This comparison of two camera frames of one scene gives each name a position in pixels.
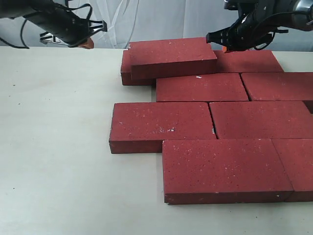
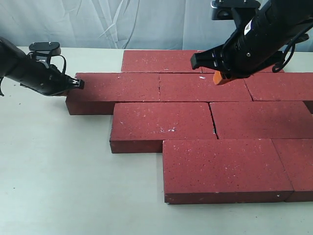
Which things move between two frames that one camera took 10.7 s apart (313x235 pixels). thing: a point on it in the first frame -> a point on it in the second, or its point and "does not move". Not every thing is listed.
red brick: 218,171 does not move
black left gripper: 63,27 -> 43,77
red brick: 279,86 does not move
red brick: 296,155 does not move
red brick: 126,72 -> 158,61
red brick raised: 141,128 does not move
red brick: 261,120 does not move
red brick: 218,87 does not move
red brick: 167,58 -> 101,90
